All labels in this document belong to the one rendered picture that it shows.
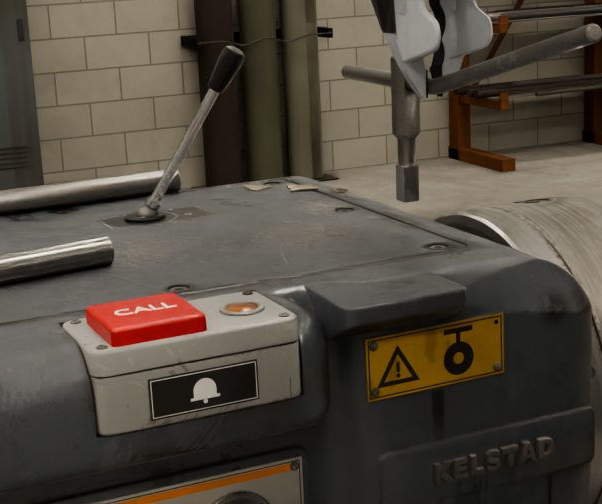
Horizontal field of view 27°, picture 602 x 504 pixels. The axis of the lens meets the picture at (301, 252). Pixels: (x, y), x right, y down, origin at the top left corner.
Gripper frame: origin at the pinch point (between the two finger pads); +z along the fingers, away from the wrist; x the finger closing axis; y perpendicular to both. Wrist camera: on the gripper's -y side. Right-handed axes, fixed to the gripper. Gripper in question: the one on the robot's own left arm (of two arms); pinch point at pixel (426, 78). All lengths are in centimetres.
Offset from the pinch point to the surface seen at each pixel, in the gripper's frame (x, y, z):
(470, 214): 11.6, -12.2, 14.0
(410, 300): -10.0, 13.6, 12.5
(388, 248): -4.4, 1.1, 12.3
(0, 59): 103, -614, 40
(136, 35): 197, -661, 36
